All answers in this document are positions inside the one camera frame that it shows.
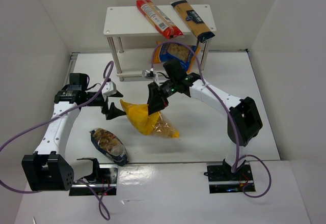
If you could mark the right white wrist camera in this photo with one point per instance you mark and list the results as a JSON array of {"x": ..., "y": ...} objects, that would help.
[{"x": 148, "y": 74}]

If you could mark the red spaghetti package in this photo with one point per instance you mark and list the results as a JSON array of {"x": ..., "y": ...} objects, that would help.
[{"x": 158, "y": 19}]

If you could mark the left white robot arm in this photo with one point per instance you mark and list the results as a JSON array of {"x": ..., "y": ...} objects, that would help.
[{"x": 46, "y": 169}]

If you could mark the dark mixed pasta bag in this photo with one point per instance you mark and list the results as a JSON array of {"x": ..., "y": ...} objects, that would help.
[{"x": 109, "y": 145}]

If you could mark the tan and blue spaghetti package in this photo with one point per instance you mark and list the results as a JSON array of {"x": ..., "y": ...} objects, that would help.
[{"x": 193, "y": 21}]

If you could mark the blue yellow pasta bag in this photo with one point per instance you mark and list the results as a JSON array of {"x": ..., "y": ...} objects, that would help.
[{"x": 170, "y": 51}]

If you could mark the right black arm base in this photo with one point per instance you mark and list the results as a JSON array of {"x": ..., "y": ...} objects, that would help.
[{"x": 220, "y": 182}]

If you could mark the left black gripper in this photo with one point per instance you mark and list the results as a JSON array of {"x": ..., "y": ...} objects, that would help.
[{"x": 104, "y": 106}]

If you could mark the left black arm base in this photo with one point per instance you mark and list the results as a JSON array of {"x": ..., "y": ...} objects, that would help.
[{"x": 105, "y": 183}]

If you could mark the yellow macaroni bag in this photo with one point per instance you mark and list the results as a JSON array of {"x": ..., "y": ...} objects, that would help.
[{"x": 155, "y": 124}]

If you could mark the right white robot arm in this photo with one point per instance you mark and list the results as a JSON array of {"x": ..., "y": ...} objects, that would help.
[{"x": 243, "y": 119}]

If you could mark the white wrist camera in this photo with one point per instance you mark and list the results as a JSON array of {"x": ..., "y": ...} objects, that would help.
[
  {"x": 109, "y": 89},
  {"x": 148, "y": 74}
]

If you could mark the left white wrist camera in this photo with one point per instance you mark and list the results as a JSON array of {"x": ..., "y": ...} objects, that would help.
[{"x": 109, "y": 89}]

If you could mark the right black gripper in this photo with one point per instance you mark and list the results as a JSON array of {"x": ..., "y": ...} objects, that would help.
[{"x": 156, "y": 95}]

